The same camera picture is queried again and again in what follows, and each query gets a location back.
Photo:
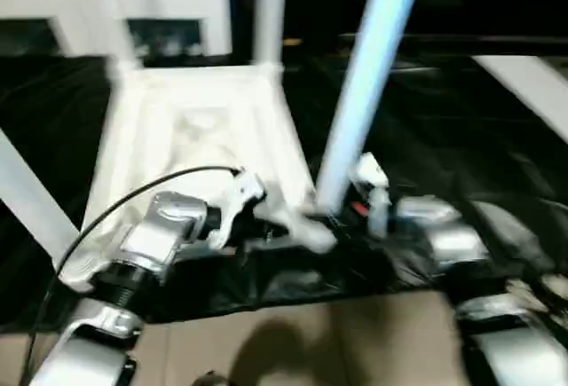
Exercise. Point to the white plastic table top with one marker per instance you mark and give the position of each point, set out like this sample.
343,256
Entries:
199,93

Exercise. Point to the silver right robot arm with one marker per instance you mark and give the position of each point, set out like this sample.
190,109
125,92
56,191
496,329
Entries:
452,235

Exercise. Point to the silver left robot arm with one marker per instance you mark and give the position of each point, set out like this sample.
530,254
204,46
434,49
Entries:
164,226

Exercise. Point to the black mat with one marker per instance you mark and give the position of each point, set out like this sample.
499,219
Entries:
444,137

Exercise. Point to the small tan label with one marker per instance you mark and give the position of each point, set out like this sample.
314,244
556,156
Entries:
293,41

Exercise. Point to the long black bar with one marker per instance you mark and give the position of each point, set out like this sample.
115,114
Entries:
444,40

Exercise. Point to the flat white board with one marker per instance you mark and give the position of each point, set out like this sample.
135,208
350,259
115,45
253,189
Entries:
532,89

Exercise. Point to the white cabinet with glass doors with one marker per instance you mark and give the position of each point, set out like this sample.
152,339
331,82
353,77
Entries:
177,0

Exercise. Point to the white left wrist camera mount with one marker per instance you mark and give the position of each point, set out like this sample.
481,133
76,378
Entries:
242,191

